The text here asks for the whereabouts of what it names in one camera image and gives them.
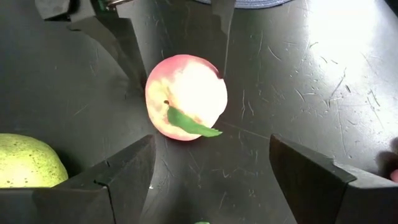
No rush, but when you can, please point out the green pear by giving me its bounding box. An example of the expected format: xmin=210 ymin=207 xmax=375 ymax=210
xmin=0 ymin=133 xmax=69 ymax=189

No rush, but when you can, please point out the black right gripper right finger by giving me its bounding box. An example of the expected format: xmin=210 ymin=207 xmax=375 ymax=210
xmin=269 ymin=133 xmax=398 ymax=224

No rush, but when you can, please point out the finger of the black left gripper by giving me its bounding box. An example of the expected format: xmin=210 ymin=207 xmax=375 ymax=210
xmin=67 ymin=15 xmax=149 ymax=91
xmin=211 ymin=0 xmax=236 ymax=78

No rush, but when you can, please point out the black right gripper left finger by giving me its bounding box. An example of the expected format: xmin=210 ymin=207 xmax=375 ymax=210
xmin=0 ymin=134 xmax=156 ymax=224

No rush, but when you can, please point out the pink peach with leaf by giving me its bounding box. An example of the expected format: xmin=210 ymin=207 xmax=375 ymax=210
xmin=144 ymin=54 xmax=228 ymax=142

